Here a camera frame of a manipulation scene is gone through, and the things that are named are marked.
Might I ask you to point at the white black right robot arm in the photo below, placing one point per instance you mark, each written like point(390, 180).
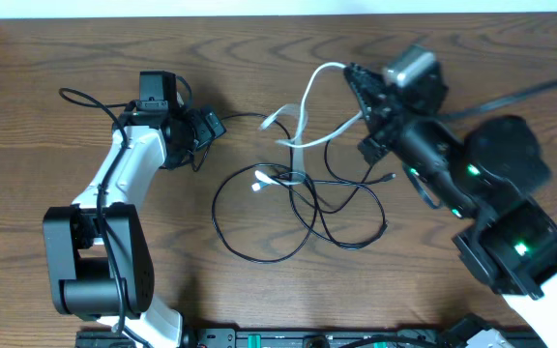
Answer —
point(488, 177)

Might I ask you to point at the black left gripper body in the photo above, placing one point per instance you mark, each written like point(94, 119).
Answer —
point(203, 131)

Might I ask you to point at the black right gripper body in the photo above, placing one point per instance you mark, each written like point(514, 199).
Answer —
point(429, 149)

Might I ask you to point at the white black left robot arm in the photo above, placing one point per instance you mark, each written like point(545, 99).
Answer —
point(99, 264)

